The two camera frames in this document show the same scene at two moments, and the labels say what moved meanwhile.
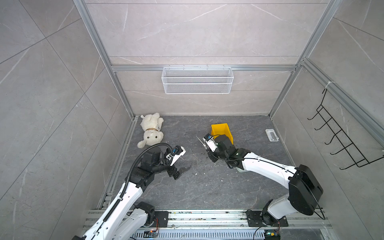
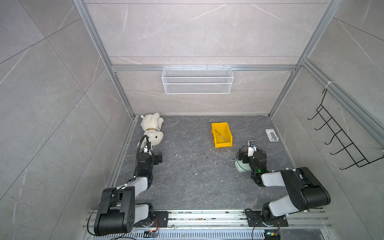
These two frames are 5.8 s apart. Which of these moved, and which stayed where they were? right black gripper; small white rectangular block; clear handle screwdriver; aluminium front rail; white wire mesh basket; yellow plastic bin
Moved: clear handle screwdriver; right black gripper
Stayed: white wire mesh basket; aluminium front rail; small white rectangular block; yellow plastic bin
